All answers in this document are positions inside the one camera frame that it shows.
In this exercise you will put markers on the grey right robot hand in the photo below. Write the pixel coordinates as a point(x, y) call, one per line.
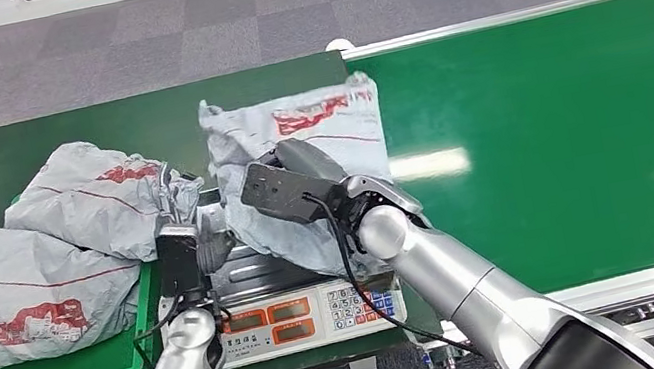
point(309, 159)

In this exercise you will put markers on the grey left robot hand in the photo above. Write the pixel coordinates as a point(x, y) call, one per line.
point(216, 249)

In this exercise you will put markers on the grey mailer package black logo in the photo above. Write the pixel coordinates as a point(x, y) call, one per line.
point(329, 122)

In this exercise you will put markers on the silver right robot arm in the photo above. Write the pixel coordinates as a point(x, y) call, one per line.
point(451, 275)

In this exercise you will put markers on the crumpled grey mailer package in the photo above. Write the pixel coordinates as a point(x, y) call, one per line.
point(94, 197)

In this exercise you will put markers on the flat grey mailer package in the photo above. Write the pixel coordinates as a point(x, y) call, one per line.
point(23, 290)

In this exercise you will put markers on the green conveyor belt machine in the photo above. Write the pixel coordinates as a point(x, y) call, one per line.
point(560, 135)

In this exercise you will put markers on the white round cap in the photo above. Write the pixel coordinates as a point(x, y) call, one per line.
point(339, 45)

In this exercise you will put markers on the electronic scale with steel tray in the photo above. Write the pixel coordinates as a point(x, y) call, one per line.
point(310, 320)

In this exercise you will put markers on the white table foot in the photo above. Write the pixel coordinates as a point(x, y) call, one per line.
point(363, 367)

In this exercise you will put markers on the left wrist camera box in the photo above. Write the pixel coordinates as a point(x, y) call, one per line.
point(179, 263)

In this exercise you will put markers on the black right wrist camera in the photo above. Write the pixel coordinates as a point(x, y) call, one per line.
point(278, 191)

